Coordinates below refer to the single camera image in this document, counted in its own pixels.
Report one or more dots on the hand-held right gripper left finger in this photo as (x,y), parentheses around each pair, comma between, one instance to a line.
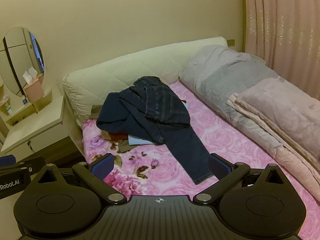
(103,166)

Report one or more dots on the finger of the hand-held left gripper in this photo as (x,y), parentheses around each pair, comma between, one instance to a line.
(25,165)

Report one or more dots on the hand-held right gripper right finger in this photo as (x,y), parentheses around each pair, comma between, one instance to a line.
(218,166)

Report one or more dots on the dark blue jeans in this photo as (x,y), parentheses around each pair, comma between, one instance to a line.
(185,145)

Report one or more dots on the faded blue jeans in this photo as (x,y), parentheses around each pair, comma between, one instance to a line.
(162,100)

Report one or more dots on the olive garment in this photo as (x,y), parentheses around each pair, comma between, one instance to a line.
(123,148)

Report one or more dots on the red garment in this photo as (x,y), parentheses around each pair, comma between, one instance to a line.
(118,137)

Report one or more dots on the pink floral blanket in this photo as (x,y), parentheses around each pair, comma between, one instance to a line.
(237,135)

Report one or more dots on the white dressing table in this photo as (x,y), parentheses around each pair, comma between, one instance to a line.
(37,127)

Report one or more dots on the light blue garment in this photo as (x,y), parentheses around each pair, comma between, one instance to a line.
(136,141)

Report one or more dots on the navy garment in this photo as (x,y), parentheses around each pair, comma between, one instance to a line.
(112,115)

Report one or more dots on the small white bottle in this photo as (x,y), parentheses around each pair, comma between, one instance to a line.
(8,110)

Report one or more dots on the small blue white jar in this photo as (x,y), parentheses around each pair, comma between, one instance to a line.
(24,100)

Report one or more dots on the pink tissue box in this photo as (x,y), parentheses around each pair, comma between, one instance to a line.
(33,91)

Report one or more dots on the grey duvet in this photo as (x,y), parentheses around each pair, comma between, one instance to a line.
(220,80)

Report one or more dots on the pink folded blanket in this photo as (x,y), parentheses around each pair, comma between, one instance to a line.
(280,105)

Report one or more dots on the white quilted headboard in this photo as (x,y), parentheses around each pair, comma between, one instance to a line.
(125,67)

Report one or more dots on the oval mirror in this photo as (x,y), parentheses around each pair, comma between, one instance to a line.
(15,62)

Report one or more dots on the pink curtain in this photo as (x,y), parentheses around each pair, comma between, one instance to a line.
(282,25)

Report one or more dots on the wall outlet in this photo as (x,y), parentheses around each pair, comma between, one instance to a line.
(231,42)

